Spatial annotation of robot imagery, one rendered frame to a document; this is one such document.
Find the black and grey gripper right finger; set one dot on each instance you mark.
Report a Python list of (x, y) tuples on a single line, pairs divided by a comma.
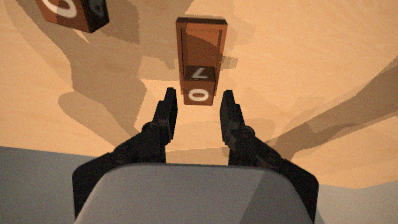
[(251, 151)]

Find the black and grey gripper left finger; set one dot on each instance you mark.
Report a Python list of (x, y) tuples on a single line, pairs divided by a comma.
[(145, 147)]

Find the brown wooden number cube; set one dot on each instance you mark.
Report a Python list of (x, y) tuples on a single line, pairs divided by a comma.
[(84, 15), (199, 84)]

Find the brown shallow tray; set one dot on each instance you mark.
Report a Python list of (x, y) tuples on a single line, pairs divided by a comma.
[(200, 42)]

